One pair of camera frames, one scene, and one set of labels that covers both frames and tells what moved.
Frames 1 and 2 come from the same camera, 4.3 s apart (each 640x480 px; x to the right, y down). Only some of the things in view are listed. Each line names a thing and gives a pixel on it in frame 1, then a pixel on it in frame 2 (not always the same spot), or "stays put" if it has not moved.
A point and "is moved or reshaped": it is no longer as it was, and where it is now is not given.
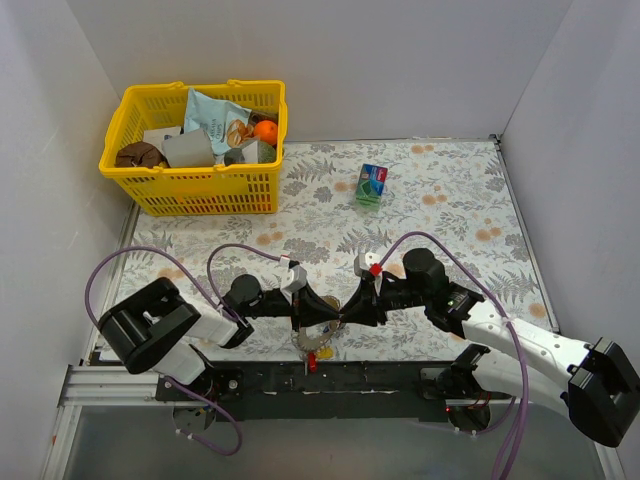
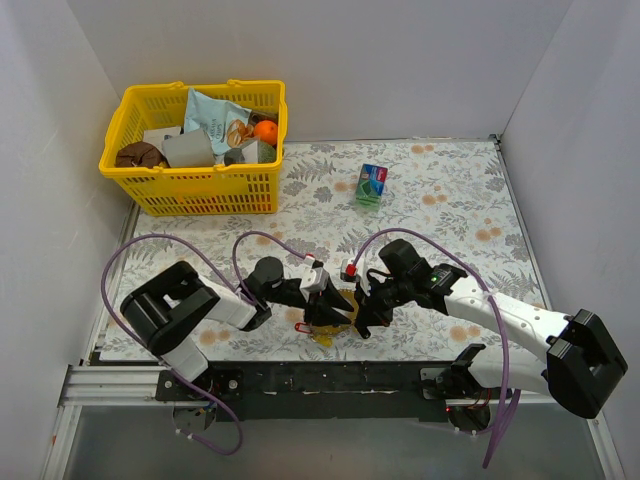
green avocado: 266,153 stays put
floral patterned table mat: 351,198 stays put
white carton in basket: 156,136 stays put
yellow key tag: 325,353 -> 326,341
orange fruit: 266,131 stays put
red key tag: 312,362 is moved or reshaped
